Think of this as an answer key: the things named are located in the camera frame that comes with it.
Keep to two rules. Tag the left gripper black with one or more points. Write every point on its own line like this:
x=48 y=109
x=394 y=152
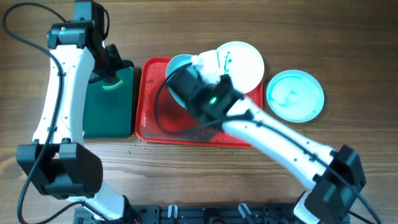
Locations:
x=117 y=65

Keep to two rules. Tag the green yellow sponge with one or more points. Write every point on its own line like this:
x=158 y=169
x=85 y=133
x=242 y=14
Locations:
x=114 y=84

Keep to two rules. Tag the light blue plate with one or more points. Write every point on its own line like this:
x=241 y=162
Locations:
x=295 y=96
x=175 y=65

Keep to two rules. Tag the white plate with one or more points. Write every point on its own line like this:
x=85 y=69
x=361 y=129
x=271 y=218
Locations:
x=243 y=63

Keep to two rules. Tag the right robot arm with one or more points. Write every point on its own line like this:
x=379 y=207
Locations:
x=333 y=179

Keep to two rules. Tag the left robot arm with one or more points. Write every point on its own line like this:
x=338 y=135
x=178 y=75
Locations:
x=56 y=161

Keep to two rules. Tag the black rectangular tray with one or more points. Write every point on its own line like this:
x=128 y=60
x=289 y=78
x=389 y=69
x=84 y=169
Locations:
x=108 y=114

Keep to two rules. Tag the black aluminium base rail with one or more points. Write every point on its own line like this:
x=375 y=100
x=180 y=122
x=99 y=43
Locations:
x=269 y=213

